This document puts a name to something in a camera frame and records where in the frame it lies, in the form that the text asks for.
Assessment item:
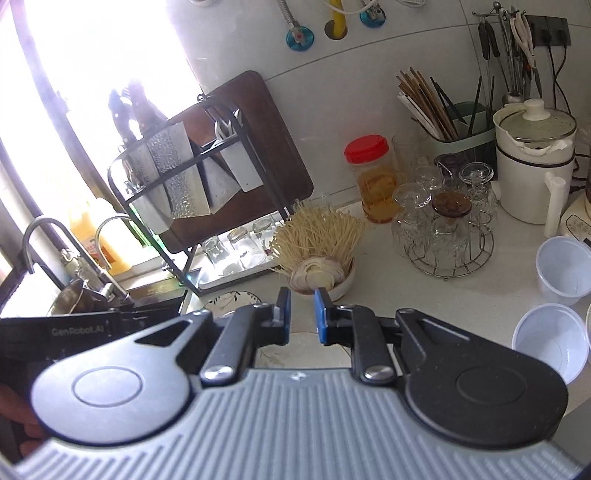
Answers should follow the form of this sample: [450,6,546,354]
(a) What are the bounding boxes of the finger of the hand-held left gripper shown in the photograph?
[113,298,190,325]

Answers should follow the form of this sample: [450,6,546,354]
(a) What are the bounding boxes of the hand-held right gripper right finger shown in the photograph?
[313,287,462,385]

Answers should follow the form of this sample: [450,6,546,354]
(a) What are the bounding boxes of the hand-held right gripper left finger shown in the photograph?
[134,287,293,387]

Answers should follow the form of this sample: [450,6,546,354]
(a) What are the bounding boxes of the floral plate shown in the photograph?
[202,290,262,320]

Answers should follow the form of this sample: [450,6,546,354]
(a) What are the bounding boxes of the person's left hand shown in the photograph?
[0,384,47,457]

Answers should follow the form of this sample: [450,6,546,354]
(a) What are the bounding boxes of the white bowl of garlic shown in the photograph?
[288,257,356,304]

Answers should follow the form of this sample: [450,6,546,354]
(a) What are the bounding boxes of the steel pot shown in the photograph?
[45,278,136,317]

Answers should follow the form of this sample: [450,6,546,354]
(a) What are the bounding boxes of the white drip tray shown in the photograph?
[198,230,283,291]

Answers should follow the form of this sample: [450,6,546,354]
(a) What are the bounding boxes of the clear glass jar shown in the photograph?
[202,235,228,267]
[226,226,267,270]
[252,217,279,251]

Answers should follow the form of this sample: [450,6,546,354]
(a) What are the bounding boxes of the orange detergent bottle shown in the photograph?
[68,198,136,276]

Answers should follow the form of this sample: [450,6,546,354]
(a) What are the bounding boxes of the steel sink faucet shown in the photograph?
[93,213,136,298]
[21,216,77,292]

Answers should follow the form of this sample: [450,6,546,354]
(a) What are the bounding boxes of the hammered steel cleaver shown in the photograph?
[147,123,212,219]

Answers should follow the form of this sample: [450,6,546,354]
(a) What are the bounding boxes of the red-lidded plastic jar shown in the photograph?
[344,134,400,225]

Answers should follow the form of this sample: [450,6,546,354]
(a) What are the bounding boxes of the plain steel cleaver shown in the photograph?
[220,133,265,193]

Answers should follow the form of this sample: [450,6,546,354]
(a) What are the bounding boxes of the dark wooden cutting board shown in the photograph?
[159,71,315,254]

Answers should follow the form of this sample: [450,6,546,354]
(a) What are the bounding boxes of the green utensil holder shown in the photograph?
[414,100,498,171]

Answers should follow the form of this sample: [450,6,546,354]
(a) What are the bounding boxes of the white plastic cup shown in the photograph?
[535,236,591,308]
[511,303,584,387]

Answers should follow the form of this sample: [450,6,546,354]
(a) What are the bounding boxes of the bundle of chopsticks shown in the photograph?
[396,66,463,142]

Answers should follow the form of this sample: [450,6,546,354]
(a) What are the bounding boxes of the white electric pot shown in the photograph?
[491,98,579,237]

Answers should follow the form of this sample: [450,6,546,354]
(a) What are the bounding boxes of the cream health kettle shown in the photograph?
[555,168,591,246]

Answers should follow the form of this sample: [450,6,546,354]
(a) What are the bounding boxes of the blue water valve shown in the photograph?
[285,25,316,51]
[359,4,387,28]

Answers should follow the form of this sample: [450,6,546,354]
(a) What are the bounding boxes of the hanging steel spoon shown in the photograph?
[499,17,525,105]

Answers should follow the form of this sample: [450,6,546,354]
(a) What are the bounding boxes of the yellow pipe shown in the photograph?
[324,0,350,38]

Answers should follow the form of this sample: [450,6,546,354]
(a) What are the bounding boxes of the steel wire glass rack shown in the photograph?
[405,225,495,280]

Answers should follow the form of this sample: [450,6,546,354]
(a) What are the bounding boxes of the black wire knife rack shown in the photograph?
[107,92,282,297]

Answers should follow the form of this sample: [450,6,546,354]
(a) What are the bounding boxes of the wire rack with glasses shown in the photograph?
[390,134,500,260]

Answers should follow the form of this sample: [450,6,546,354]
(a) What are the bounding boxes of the dark-handled kitchen knife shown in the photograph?
[126,79,166,134]
[107,89,139,141]

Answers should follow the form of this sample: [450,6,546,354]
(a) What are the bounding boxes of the flexible metal hose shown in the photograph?
[276,0,299,31]

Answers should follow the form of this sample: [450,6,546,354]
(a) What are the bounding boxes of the hanging black-handled utensil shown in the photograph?
[478,19,494,62]

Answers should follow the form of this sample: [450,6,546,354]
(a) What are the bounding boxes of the black power cable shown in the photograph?
[549,44,570,114]

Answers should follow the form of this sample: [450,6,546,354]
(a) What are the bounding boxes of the white-handled scissors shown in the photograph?
[510,11,539,70]

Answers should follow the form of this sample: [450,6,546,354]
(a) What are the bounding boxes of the black wall socket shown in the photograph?
[525,15,572,47]

